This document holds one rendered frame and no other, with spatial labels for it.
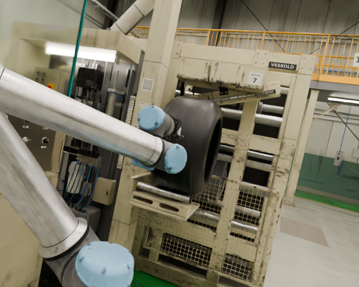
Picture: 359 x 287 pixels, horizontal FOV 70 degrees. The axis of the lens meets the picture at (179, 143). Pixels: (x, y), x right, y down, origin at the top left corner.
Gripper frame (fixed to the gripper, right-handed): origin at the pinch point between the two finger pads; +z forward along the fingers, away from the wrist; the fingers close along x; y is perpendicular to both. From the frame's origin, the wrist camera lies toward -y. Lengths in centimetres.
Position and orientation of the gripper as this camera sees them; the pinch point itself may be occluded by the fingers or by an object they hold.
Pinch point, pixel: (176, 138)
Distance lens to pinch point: 122.3
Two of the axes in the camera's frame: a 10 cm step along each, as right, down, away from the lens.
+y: 2.5, -9.6, 0.7
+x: -9.3, -2.2, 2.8
